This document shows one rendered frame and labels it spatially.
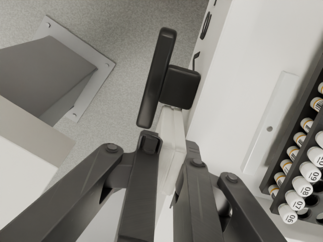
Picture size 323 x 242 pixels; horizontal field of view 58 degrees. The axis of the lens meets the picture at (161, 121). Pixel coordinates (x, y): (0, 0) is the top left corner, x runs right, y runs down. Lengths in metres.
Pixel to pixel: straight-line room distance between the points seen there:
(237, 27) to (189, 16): 0.93
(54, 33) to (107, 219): 0.84
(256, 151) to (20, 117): 0.28
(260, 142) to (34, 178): 0.25
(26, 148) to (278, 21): 0.28
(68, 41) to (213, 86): 1.00
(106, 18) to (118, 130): 0.45
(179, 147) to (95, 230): 1.35
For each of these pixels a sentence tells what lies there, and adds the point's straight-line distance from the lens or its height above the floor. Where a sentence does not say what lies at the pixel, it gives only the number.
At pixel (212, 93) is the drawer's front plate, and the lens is 0.19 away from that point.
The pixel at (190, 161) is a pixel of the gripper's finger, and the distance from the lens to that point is 0.15.
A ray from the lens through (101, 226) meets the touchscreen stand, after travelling 1.47.
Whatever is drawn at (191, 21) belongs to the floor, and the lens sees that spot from 1.11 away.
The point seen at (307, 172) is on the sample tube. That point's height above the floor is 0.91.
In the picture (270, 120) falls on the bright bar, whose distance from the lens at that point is 0.30.
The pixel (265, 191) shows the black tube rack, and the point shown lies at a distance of 0.31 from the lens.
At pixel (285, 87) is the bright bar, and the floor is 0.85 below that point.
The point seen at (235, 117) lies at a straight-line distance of 0.30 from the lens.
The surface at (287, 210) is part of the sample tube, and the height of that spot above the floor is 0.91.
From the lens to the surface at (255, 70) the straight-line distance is 0.29.
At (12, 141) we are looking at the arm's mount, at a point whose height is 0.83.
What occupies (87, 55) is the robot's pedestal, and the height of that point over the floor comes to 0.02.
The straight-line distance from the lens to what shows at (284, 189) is 0.27.
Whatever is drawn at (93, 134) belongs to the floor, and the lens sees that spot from 1.26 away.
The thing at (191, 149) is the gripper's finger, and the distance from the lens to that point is 0.18.
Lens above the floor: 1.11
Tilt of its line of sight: 68 degrees down
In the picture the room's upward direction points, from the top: 176 degrees counter-clockwise
